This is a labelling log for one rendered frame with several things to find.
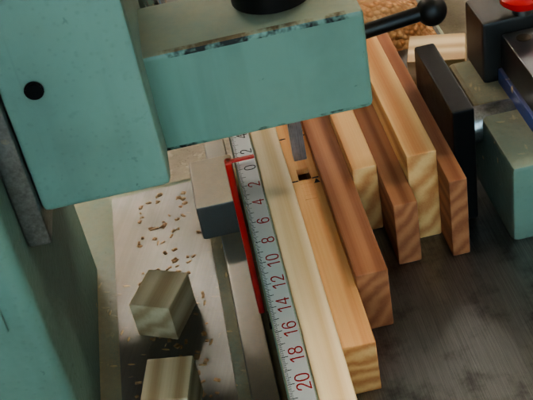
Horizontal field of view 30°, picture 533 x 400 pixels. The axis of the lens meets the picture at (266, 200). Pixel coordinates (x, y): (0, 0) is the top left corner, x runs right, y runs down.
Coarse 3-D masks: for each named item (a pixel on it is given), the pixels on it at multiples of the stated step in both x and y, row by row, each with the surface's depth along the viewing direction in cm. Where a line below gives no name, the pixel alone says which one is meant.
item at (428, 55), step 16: (416, 48) 69; (432, 48) 69; (416, 64) 70; (432, 64) 67; (416, 80) 71; (432, 80) 66; (448, 80) 66; (432, 96) 67; (448, 96) 64; (464, 96) 64; (432, 112) 68; (448, 112) 63; (464, 112) 63; (480, 112) 68; (496, 112) 68; (448, 128) 64; (464, 128) 63; (480, 128) 68; (448, 144) 66; (464, 144) 64; (464, 160) 65
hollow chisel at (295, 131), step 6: (288, 126) 67; (294, 126) 67; (300, 126) 67; (288, 132) 68; (294, 132) 67; (300, 132) 68; (294, 138) 68; (300, 138) 68; (294, 144) 68; (300, 144) 68; (294, 150) 68; (300, 150) 68; (294, 156) 69; (300, 156) 69; (306, 156) 69
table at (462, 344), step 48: (480, 192) 71; (384, 240) 68; (432, 240) 68; (480, 240) 67; (528, 240) 66; (432, 288) 64; (480, 288) 63; (528, 288) 63; (384, 336) 62; (432, 336) 61; (480, 336) 60; (528, 336) 60; (384, 384) 58; (432, 384) 58; (480, 384) 57; (528, 384) 57
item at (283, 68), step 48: (192, 0) 64; (336, 0) 61; (144, 48) 60; (192, 48) 59; (240, 48) 60; (288, 48) 60; (336, 48) 61; (192, 96) 61; (240, 96) 62; (288, 96) 62; (336, 96) 63; (192, 144) 63
